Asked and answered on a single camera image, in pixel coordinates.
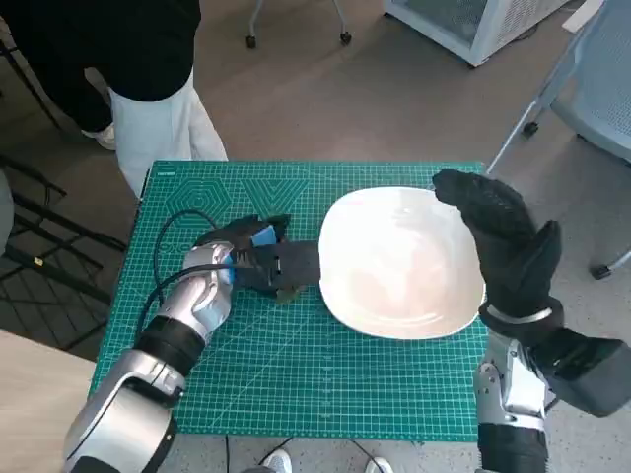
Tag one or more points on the black metal rack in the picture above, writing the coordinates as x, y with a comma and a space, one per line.
54, 256

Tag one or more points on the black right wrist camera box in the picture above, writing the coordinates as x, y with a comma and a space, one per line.
586, 369

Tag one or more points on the light wooden table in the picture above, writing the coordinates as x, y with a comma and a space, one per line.
39, 404

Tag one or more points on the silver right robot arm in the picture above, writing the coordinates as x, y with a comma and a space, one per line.
510, 433

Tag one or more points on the white glass-sided cabinet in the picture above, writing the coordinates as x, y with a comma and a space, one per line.
443, 22

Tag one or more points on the white shoe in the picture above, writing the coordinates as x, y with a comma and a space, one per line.
277, 462
379, 465

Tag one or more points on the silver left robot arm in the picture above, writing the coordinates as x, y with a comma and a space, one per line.
148, 374

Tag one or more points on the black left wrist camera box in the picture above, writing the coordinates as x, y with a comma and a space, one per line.
291, 266

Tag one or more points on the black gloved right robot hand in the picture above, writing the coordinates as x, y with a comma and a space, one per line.
500, 226

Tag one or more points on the person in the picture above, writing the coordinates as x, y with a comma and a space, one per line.
98, 49

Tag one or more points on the green cutting mat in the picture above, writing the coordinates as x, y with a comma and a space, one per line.
315, 374

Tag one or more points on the light blue mesh chair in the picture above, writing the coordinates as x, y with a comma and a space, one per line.
601, 93

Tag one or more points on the white chair with casters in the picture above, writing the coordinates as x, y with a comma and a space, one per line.
343, 27

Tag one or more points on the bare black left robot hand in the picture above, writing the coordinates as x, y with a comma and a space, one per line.
246, 229

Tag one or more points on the white square plate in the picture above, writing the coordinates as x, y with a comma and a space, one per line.
394, 266

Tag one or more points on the red toy grape bunch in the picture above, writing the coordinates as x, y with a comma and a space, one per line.
288, 294

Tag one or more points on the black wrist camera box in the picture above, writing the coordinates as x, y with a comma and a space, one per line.
586, 369
291, 266

